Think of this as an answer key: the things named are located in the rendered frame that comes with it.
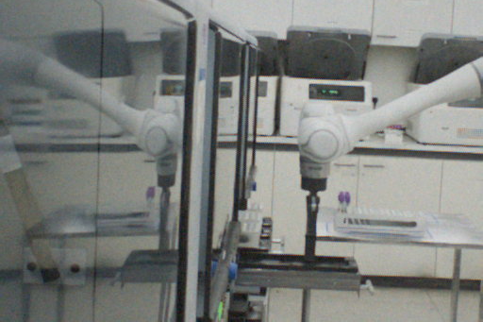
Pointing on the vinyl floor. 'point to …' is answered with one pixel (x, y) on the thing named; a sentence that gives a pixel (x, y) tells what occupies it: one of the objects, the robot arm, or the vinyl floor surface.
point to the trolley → (445, 237)
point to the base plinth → (420, 282)
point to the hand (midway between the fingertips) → (309, 246)
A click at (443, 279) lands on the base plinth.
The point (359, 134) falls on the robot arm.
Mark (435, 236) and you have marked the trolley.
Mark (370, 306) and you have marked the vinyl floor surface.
